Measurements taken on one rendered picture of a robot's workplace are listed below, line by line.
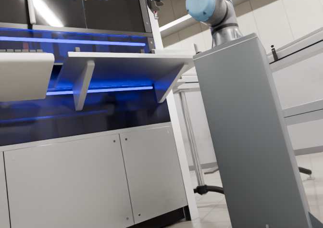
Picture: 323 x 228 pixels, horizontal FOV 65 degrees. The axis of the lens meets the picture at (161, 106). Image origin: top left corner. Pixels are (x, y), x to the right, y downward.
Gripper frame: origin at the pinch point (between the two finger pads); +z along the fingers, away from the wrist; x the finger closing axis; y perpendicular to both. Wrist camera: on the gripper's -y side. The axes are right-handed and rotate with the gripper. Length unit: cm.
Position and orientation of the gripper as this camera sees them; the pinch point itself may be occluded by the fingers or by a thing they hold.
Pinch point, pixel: (154, 10)
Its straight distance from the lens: 152.3
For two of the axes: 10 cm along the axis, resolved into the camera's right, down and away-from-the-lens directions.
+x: 4.2, -7.8, 4.6
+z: 1.5, 5.6, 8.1
